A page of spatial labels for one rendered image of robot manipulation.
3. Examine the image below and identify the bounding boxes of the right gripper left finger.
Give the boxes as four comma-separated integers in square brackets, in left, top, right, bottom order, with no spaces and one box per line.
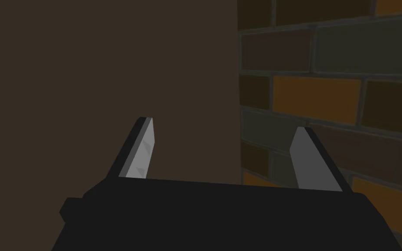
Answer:
[106,116,155,180]

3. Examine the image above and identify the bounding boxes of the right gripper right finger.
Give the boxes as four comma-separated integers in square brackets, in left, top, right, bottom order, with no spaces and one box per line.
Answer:
[289,126,353,193]

